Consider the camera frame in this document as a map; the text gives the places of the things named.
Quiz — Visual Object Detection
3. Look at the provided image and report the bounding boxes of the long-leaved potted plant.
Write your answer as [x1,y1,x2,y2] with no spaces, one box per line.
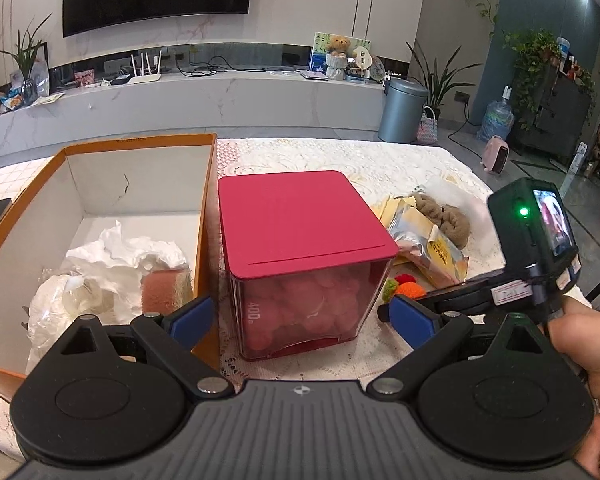
[405,40,483,121]

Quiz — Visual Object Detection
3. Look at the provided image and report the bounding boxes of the white round hand fan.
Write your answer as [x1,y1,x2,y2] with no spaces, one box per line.
[352,47,373,79]

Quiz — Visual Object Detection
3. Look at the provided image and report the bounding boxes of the green plant in glass vase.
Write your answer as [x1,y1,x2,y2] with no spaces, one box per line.
[0,12,53,106]

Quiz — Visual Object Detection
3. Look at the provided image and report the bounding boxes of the dark cabinet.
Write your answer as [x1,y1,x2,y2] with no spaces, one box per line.
[510,62,598,158]

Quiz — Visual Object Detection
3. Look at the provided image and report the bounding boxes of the colourful pompom toy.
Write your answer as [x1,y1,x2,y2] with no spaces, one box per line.
[378,276,428,304]

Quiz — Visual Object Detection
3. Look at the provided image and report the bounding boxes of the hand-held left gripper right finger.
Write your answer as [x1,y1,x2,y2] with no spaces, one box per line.
[366,294,551,396]

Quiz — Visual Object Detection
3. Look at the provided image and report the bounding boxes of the blue water jug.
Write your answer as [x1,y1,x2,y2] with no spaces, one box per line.
[477,86,513,143]

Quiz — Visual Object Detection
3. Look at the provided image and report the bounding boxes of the pink space heater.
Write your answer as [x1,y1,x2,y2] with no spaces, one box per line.
[481,135,511,175]

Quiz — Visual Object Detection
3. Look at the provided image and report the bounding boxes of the snack bags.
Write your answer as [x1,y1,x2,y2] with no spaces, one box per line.
[0,85,37,113]

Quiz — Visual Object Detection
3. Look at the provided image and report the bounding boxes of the yellow snack packet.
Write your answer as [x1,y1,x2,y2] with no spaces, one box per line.
[387,207,470,285]
[372,195,423,226]

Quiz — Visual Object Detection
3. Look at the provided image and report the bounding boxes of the lemon-print plaid tablecloth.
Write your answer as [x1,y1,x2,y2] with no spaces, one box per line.
[0,157,56,203]

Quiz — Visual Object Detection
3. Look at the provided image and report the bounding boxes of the orange cardboard box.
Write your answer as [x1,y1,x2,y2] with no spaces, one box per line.
[0,132,221,403]

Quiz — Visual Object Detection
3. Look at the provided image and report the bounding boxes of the brown teddy bear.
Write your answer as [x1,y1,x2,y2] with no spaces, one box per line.
[325,35,352,81]

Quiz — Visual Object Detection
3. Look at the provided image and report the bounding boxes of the green landscape picture card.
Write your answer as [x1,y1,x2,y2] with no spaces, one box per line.
[310,32,371,73]

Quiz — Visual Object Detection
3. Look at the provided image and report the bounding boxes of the red lidded container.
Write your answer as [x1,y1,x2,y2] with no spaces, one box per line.
[217,170,400,362]

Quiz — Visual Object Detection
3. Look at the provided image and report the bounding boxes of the white marble television console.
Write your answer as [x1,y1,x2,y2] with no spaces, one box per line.
[0,67,388,163]

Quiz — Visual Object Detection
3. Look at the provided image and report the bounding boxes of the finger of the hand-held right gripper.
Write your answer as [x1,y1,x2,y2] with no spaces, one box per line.
[377,280,496,321]

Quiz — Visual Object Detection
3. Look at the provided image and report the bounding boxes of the brown terry headband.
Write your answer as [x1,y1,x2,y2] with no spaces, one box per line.
[410,192,471,250]

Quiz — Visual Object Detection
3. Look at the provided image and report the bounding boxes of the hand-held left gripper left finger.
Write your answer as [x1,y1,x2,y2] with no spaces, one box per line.
[55,296,235,397]

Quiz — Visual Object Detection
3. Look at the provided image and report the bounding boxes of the white router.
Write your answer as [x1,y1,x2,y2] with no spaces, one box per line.
[127,51,163,85]

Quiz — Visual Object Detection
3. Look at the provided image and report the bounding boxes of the bath scrub mitt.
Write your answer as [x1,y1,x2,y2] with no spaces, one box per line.
[141,266,193,313]

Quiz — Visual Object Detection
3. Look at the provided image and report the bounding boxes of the trailing potted plant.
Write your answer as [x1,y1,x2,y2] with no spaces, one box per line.
[502,30,598,131]

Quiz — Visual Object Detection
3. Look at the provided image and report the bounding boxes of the black cable bundle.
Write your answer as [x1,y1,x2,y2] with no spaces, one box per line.
[177,55,276,78]

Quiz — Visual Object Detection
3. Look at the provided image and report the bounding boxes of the pastel woven bag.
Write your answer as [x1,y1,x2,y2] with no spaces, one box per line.
[416,106,439,146]

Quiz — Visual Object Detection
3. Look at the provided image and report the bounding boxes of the person's right hand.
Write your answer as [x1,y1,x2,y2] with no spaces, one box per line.
[547,300,600,480]

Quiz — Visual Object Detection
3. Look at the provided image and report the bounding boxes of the blue-grey trash can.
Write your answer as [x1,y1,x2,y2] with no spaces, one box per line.
[378,78,429,143]

